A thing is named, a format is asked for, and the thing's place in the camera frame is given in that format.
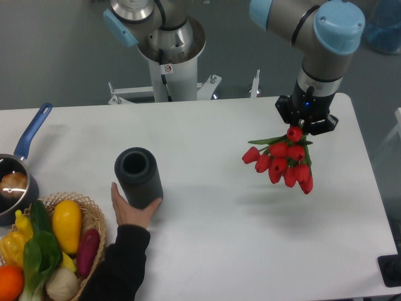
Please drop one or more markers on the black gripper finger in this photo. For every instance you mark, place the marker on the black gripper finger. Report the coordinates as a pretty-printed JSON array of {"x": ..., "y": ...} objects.
[
  {"x": 324, "y": 126},
  {"x": 287, "y": 110}
]

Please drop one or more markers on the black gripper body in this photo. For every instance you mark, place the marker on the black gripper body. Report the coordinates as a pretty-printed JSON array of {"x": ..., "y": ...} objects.
[{"x": 308, "y": 106}]

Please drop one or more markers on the red tulip bouquet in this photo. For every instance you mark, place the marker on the red tulip bouquet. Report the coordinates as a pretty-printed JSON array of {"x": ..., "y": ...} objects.
[{"x": 286, "y": 158}]

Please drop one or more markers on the dark grey ribbed vase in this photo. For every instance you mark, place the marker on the dark grey ribbed vase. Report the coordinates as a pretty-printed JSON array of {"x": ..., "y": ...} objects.
[{"x": 137, "y": 172}]

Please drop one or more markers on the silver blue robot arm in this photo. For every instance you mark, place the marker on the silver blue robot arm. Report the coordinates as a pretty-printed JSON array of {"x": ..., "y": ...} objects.
[{"x": 327, "y": 32}]

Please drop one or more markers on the black sleeved forearm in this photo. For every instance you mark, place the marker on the black sleeved forearm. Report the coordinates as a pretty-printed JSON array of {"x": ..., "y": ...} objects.
[{"x": 121, "y": 273}]

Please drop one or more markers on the bare human hand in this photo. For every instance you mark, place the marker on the bare human hand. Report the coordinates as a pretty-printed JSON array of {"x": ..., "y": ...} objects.
[{"x": 128, "y": 215}]

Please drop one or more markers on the blue translucent container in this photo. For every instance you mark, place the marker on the blue translucent container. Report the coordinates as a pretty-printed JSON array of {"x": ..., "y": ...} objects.
[{"x": 382, "y": 30}]

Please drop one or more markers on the black device at table edge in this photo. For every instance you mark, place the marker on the black device at table edge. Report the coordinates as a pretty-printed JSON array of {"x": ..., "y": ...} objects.
[{"x": 390, "y": 269}]

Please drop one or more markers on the woven wicker basket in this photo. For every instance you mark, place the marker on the woven wicker basket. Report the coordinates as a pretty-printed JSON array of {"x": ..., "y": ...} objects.
[{"x": 92, "y": 217}]

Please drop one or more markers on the purple sweet potato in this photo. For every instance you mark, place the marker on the purple sweet potato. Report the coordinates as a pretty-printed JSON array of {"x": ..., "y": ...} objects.
[{"x": 87, "y": 251}]

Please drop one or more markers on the yellow squash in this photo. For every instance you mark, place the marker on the yellow squash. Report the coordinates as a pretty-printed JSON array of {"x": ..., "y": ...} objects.
[{"x": 66, "y": 223}]

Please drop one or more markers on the yellow banana piece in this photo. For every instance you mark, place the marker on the yellow banana piece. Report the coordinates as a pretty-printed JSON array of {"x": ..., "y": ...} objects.
[{"x": 68, "y": 263}]

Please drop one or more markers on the green cucumber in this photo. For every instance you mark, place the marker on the green cucumber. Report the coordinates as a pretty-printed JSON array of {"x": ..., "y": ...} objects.
[{"x": 40, "y": 218}]

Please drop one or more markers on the bread roll in pan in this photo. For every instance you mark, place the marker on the bread roll in pan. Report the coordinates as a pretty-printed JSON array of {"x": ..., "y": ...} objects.
[{"x": 13, "y": 185}]

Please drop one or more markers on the green bok choy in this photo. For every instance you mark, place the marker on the green bok choy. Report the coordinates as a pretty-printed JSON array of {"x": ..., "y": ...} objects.
[{"x": 41, "y": 257}]

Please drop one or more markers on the white garlic bulb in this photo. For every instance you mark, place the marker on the white garlic bulb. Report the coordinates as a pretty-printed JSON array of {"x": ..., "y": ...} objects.
[{"x": 62, "y": 285}]

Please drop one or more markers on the small yellow pepper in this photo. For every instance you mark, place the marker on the small yellow pepper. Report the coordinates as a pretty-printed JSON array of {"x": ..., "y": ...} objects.
[{"x": 23, "y": 224}]

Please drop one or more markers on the yellow bell pepper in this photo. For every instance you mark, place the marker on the yellow bell pepper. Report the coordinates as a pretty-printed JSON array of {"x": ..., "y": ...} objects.
[{"x": 12, "y": 248}]

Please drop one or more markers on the orange fruit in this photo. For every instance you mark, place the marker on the orange fruit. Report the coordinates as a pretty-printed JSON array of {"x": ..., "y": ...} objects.
[{"x": 12, "y": 282}]

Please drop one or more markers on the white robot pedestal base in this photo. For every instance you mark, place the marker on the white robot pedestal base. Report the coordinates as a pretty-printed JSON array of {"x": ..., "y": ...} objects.
[{"x": 173, "y": 78}]

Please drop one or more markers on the blue handled saucepan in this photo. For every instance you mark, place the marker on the blue handled saucepan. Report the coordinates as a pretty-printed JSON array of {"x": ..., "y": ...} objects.
[{"x": 16, "y": 163}]

